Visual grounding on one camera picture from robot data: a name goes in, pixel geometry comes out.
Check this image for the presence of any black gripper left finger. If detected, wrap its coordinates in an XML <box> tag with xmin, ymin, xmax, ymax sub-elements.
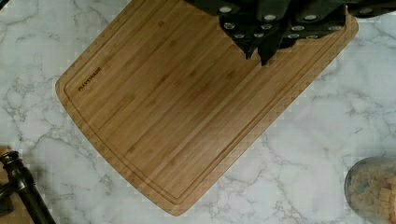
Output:
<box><xmin>186</xmin><ymin>0</ymin><xmax>289</xmax><ymax>60</ymax></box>

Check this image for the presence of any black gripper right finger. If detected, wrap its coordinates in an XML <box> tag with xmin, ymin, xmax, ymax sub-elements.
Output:
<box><xmin>257</xmin><ymin>0</ymin><xmax>395</xmax><ymax>65</ymax></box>

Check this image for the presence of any bamboo cutting board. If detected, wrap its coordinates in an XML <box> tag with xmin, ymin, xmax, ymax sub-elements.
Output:
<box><xmin>56</xmin><ymin>0</ymin><xmax>358</xmax><ymax>216</ymax></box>

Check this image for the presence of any glass jar with cereal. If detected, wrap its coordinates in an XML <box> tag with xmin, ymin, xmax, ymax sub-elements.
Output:
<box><xmin>344</xmin><ymin>157</ymin><xmax>395</xmax><ymax>224</ymax></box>

